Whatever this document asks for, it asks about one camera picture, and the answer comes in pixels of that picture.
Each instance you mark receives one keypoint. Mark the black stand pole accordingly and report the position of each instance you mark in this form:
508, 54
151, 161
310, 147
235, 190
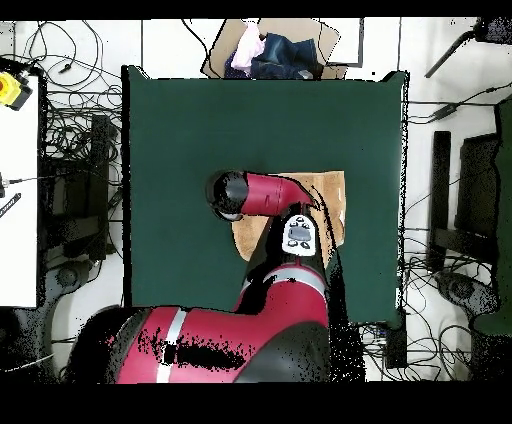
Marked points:
496, 30

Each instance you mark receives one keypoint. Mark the dark metal frame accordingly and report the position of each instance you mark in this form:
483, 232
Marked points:
361, 40

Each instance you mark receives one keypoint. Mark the dark blue jeans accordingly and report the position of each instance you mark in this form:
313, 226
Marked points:
288, 56

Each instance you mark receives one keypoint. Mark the black rectangular box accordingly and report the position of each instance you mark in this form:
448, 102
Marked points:
396, 344

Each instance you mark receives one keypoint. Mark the white desk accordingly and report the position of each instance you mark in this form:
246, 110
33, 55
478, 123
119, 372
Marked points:
18, 240

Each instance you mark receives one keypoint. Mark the dark green table cloth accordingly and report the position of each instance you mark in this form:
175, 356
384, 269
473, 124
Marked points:
180, 132

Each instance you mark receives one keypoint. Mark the black chair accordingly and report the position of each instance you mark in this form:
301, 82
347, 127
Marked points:
442, 180
98, 160

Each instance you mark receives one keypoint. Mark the tan terry towel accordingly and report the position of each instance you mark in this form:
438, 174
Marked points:
332, 188

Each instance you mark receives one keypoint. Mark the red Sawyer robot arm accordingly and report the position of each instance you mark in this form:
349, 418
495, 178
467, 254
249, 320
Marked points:
264, 192

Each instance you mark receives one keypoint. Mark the yellow emergency stop box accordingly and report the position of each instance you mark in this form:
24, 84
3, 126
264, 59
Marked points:
10, 90

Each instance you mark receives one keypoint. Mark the cardboard box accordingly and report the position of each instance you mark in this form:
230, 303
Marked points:
288, 26

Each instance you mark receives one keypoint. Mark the dark green fabric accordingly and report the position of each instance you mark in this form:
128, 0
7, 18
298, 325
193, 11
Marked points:
504, 200

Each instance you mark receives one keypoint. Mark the black strip with marks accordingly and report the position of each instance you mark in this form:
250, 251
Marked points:
10, 204

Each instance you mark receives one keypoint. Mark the pale pink garment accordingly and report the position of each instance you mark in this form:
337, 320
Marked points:
246, 48

